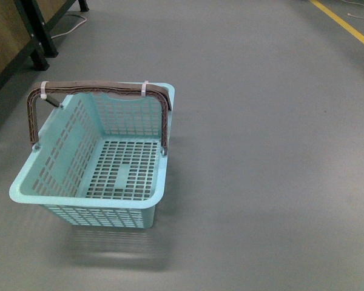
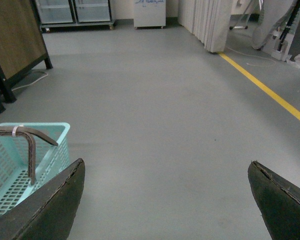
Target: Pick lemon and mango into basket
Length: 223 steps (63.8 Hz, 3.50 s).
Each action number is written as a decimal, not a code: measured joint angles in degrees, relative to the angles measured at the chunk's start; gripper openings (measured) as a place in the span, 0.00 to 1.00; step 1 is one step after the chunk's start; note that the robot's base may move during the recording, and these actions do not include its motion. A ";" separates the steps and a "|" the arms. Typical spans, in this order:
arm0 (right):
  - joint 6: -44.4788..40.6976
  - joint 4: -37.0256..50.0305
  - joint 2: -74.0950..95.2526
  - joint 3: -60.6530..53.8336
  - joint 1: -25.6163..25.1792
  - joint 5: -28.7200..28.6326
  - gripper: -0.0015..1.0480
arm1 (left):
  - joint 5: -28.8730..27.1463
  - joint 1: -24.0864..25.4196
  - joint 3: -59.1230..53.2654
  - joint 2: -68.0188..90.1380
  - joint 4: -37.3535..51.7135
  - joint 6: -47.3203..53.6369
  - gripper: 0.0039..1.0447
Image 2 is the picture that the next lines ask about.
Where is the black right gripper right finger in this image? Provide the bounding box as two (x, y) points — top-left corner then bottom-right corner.
(247, 161), (300, 240)

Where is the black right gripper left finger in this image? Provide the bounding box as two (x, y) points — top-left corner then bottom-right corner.
(0, 158), (86, 240)

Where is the light blue plastic basket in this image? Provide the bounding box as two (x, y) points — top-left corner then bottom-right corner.
(0, 122), (70, 217)

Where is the brown basket handle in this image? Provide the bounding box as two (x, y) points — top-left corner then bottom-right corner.
(0, 125), (59, 186)

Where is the white floor fan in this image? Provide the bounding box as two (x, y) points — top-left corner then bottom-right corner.
(251, 26), (267, 50)

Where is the wooden board on black stand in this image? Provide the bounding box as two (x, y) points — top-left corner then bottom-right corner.
(0, 0), (53, 113)

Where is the glass door display fridge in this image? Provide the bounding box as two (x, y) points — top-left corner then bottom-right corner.
(34, 0), (116, 33)

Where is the white folding partition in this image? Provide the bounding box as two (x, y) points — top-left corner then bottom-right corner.
(178, 0), (233, 53)

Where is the white chest freezer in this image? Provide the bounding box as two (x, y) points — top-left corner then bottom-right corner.
(133, 0), (166, 29)

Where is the white cable on floor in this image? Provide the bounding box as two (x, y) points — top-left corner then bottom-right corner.
(224, 46), (277, 67)

